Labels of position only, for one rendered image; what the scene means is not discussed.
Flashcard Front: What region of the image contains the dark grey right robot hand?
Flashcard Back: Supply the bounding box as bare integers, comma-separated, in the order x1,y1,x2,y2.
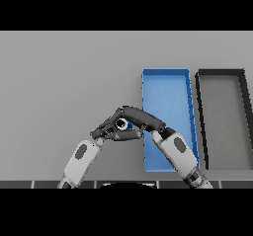
110,105,167,134

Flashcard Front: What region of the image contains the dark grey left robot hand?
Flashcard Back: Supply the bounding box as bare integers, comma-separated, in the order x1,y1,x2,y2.
89,116,145,142

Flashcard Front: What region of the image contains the blue bin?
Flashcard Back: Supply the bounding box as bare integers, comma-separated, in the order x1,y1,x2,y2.
140,68,201,173

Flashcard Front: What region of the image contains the dark grey bin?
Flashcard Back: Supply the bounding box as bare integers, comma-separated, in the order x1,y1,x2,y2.
195,68,253,172

